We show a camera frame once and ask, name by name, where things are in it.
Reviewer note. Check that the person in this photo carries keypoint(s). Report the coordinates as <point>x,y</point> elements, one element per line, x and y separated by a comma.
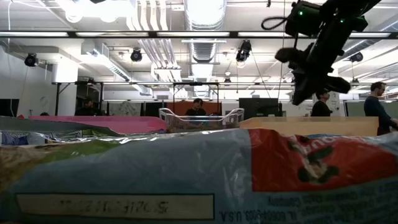
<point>374,107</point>
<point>196,109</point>
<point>321,107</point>
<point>87,109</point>

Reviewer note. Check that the silver ventilation duct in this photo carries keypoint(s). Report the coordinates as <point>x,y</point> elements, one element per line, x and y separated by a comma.
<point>205,15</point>

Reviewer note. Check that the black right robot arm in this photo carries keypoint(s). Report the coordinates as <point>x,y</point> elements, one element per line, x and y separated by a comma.
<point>348,9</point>

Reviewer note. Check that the white pillar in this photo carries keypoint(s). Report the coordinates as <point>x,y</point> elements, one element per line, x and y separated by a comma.
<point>335,102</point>

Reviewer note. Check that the pink plastic tray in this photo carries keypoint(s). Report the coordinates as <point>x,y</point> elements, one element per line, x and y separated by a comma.
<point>140,124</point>

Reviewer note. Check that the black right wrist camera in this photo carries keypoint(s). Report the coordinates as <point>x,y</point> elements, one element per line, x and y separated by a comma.
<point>303,18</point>

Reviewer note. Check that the black monitor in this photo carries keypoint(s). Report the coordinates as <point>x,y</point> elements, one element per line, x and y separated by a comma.
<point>259,109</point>

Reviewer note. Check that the dark blue granola bar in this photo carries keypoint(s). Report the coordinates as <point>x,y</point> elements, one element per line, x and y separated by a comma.
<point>18,138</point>

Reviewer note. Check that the black ceiling spotlight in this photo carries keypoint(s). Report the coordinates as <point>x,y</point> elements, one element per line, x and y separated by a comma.
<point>356,57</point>
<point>244,51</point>
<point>31,59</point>
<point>136,55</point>

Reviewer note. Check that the black background rig frame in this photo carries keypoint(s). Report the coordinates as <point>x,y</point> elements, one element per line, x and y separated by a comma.
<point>196,83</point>

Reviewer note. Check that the orange partition panel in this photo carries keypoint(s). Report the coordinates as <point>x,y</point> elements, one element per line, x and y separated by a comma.
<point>174,109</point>

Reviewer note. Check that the small black ceiling lamp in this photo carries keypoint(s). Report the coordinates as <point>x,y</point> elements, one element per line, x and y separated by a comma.
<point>227,80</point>

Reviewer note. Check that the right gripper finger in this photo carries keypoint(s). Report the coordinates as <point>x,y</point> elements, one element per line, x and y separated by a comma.
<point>297,91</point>
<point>306,91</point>

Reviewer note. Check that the black background rack frame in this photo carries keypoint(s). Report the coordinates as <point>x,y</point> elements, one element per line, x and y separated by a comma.
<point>58,99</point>

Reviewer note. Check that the dark background screen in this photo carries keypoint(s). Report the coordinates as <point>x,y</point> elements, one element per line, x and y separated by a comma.
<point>9,108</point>

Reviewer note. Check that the clear plastic bin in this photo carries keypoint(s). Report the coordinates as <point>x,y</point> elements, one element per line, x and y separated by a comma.
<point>230,119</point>

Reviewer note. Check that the black overhead light bar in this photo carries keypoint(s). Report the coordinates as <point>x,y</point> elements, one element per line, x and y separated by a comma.
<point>233,34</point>

